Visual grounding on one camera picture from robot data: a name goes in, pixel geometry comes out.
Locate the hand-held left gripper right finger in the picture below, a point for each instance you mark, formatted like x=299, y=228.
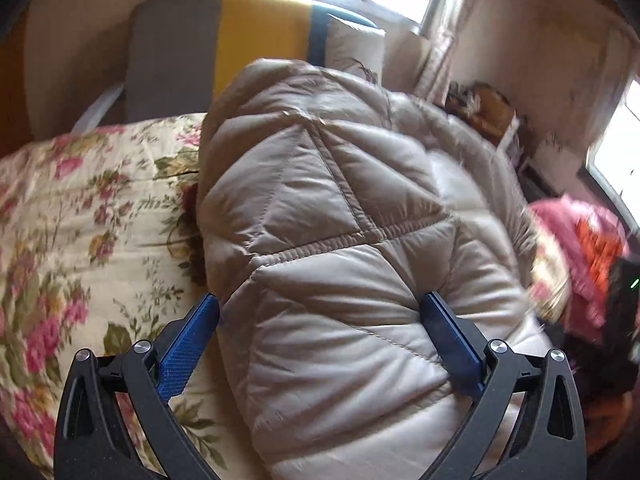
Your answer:
x=455, y=345

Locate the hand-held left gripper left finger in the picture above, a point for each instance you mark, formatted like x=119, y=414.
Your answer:
x=187, y=350

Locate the beige quilted down jacket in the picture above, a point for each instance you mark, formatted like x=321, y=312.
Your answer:
x=325, y=210

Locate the orange cloth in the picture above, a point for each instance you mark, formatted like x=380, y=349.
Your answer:
x=597, y=250

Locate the pink cloth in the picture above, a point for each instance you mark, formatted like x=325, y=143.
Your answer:
x=560, y=230

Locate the side window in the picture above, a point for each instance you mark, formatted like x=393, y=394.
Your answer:
x=617, y=160

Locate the floral bedspread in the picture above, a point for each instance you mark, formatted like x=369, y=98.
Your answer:
x=75, y=220

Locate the yellow wooden nightstand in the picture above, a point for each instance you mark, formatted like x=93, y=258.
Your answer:
x=482, y=110

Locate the grey yellow blue padded headboard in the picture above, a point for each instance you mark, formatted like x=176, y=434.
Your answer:
x=175, y=60

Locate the beige patterned curtain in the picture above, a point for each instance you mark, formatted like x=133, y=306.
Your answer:
x=435, y=55

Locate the white deer print pillow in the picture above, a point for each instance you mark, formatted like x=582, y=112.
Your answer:
x=355, y=45

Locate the orange wooden wardrobe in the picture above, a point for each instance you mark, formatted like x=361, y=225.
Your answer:
x=12, y=85

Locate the white bed side rail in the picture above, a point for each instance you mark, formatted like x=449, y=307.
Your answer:
x=97, y=110

